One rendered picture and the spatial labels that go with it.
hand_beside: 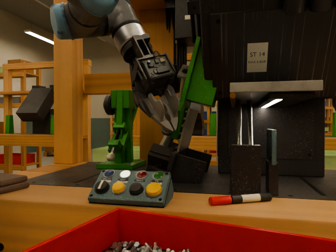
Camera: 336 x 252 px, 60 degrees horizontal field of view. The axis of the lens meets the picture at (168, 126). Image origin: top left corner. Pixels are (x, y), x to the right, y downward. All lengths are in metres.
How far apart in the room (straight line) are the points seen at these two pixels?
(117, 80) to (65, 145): 0.35
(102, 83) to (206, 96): 0.68
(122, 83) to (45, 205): 0.78
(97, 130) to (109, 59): 2.88
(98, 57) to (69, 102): 11.08
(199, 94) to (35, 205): 0.45
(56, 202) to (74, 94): 0.75
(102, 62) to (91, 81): 10.88
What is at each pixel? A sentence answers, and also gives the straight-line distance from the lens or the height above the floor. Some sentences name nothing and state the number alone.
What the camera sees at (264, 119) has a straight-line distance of 0.90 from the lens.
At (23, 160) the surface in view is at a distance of 6.10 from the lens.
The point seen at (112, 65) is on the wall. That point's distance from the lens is 12.01.
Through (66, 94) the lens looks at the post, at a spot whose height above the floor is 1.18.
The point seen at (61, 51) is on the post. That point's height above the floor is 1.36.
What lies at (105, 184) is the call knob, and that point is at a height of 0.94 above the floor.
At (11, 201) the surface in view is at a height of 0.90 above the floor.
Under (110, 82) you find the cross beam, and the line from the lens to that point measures 1.32.
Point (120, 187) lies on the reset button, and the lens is 0.57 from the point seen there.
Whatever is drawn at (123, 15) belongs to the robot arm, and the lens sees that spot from 0.71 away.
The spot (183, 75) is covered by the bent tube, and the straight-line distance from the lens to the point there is 0.83.
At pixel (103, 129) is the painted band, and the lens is 11.96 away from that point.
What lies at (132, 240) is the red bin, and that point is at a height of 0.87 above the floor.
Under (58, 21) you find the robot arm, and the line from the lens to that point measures 0.67.
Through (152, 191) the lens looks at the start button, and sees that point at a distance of 0.54.
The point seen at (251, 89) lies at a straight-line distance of 0.56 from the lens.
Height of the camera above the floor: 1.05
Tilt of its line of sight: 1 degrees down
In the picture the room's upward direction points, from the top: straight up
